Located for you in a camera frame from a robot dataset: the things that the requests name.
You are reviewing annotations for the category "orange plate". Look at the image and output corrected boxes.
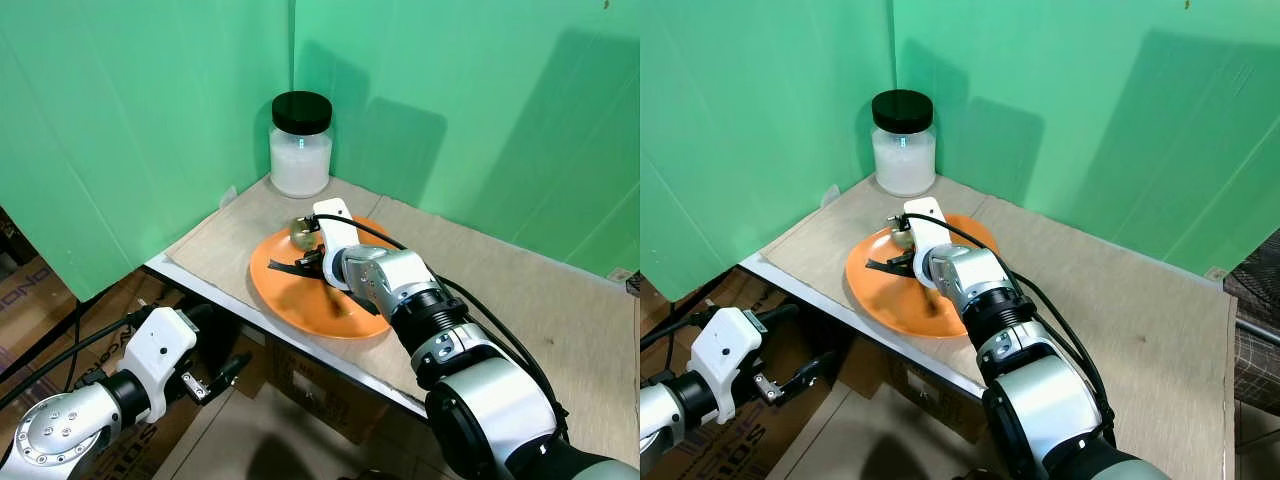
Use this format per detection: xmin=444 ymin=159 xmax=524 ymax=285
xmin=845 ymin=213 xmax=999 ymax=339
xmin=249 ymin=217 xmax=401 ymax=340

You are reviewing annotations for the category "plain brown cardboard box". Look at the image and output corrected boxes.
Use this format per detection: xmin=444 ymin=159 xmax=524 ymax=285
xmin=838 ymin=340 xmax=986 ymax=426
xmin=262 ymin=335 xmax=406 ymax=446

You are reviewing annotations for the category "glass jar with black lid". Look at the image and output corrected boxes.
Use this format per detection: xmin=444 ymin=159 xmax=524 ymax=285
xmin=871 ymin=89 xmax=938 ymax=197
xmin=269 ymin=91 xmax=334 ymax=199

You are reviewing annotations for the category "printed brown cardboard box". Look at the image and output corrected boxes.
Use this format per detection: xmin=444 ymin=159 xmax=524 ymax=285
xmin=640 ymin=285 xmax=706 ymax=346
xmin=0 ymin=255 xmax=151 ymax=401

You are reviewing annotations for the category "green backdrop panel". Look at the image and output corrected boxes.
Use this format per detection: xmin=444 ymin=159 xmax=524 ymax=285
xmin=640 ymin=0 xmax=897 ymax=303
xmin=0 ymin=0 xmax=297 ymax=303
xmin=292 ymin=0 xmax=641 ymax=281
xmin=892 ymin=0 xmax=1280 ymax=279

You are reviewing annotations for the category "grey robot torso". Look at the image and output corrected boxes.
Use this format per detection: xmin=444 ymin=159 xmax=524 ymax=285
xmin=520 ymin=445 xmax=641 ymax=480
xmin=1075 ymin=445 xmax=1173 ymax=480

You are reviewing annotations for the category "plaid fabric seat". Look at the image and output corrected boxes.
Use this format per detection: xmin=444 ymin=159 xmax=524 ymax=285
xmin=1224 ymin=230 xmax=1280 ymax=417

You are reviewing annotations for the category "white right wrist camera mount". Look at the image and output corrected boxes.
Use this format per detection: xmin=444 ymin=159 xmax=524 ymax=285
xmin=313 ymin=198 xmax=361 ymax=291
xmin=903 ymin=197 xmax=949 ymax=287

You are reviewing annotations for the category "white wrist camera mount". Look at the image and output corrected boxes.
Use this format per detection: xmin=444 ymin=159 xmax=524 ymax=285
xmin=690 ymin=307 xmax=767 ymax=413
xmin=313 ymin=198 xmax=361 ymax=291
xmin=118 ymin=307 xmax=199 ymax=422
xmin=903 ymin=197 xmax=949 ymax=287

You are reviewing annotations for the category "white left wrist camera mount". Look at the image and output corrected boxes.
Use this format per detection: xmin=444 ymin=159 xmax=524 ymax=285
xmin=118 ymin=307 xmax=199 ymax=422
xmin=690 ymin=307 xmax=767 ymax=413

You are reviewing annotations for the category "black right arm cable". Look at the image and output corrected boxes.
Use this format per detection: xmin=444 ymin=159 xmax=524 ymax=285
xmin=340 ymin=213 xmax=568 ymax=441
xmin=933 ymin=212 xmax=1117 ymax=441

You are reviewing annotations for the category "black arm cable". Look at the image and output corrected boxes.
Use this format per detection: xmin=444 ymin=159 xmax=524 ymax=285
xmin=0 ymin=310 xmax=151 ymax=411
xmin=933 ymin=212 xmax=1117 ymax=441
xmin=640 ymin=308 xmax=723 ymax=353
xmin=340 ymin=213 xmax=568 ymax=441

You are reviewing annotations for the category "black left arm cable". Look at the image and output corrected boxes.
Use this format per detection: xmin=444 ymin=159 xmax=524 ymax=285
xmin=0 ymin=310 xmax=151 ymax=411
xmin=640 ymin=308 xmax=723 ymax=353

